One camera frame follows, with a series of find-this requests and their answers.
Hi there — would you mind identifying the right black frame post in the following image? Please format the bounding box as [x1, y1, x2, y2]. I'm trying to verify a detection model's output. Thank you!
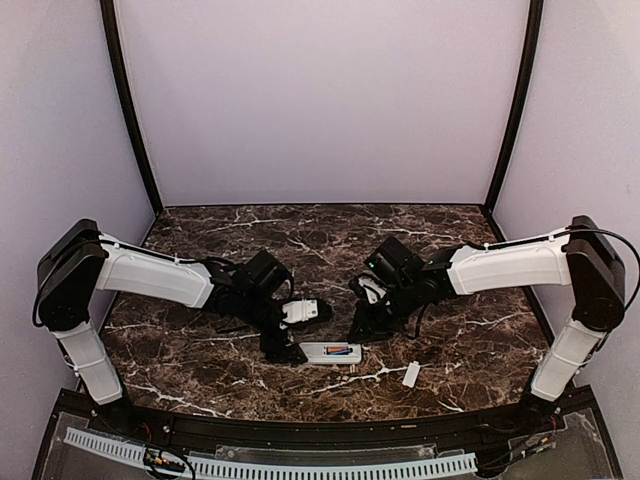
[483, 0, 544, 217]

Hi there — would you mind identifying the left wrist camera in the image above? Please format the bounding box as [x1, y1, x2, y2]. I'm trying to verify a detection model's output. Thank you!
[280, 298, 333, 329]

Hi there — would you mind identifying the white slotted cable duct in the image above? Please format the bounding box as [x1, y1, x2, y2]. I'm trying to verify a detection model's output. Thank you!
[64, 427, 477, 479]

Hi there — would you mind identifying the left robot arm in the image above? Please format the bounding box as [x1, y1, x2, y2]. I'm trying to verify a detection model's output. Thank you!
[31, 219, 320, 436]

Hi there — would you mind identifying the black front rail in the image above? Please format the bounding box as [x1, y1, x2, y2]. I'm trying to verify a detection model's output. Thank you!
[54, 389, 596, 454]

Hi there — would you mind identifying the black frame post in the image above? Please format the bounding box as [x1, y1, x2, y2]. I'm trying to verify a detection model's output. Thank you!
[99, 0, 164, 216]
[483, 0, 544, 217]

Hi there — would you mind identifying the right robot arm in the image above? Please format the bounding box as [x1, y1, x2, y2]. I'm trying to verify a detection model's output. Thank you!
[347, 215, 637, 434]

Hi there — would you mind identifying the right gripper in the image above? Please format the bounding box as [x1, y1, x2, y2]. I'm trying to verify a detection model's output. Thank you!
[347, 278, 420, 344]

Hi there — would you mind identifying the white battery cover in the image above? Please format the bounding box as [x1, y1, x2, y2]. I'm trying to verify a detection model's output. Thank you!
[402, 361, 420, 388]

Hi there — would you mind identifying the left black frame post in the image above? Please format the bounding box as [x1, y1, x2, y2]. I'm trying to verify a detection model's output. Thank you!
[99, 0, 164, 216]

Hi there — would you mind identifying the white remote control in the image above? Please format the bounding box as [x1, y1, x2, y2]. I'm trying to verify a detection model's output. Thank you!
[299, 342, 362, 365]

